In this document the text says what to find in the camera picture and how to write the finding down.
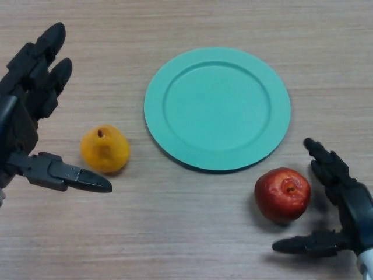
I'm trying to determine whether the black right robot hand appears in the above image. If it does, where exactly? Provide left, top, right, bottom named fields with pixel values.
left=272, top=137, right=373, bottom=258

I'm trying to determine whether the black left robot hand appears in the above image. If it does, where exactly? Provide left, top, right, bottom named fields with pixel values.
left=0, top=22, right=113, bottom=194

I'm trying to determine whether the yellow pear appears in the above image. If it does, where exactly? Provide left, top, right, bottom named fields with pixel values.
left=80, top=124, right=131, bottom=174

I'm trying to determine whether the red apple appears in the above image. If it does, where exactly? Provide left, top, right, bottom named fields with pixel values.
left=254, top=167, right=312, bottom=225

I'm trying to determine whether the green round plate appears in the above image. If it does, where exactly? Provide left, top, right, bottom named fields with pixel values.
left=143, top=47, right=292, bottom=174

